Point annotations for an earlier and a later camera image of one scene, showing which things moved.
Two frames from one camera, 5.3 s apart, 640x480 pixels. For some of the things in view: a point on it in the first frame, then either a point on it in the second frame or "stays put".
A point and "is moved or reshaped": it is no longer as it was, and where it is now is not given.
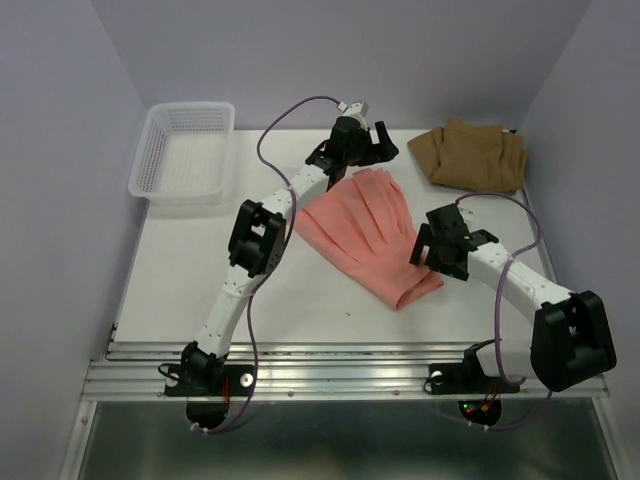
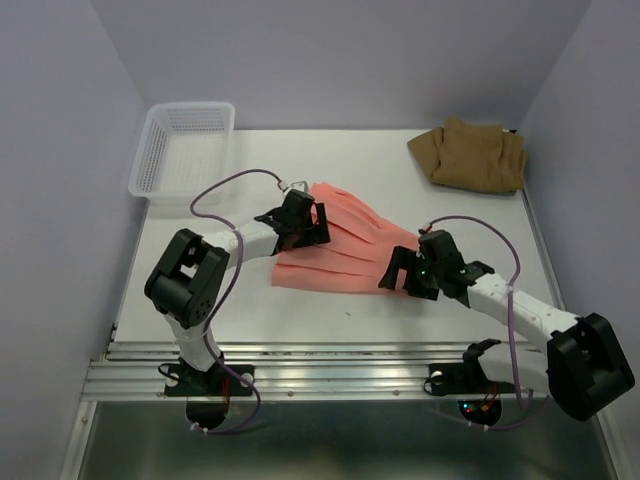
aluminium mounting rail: x=310 y=371 stays put
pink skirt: x=362 y=221 is moved or reshaped
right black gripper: x=425 y=237 -> x=405 y=258
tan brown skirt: x=471 y=155 stays put
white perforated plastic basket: x=183 y=154 stays put
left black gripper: x=379 y=153 -> x=322 y=235
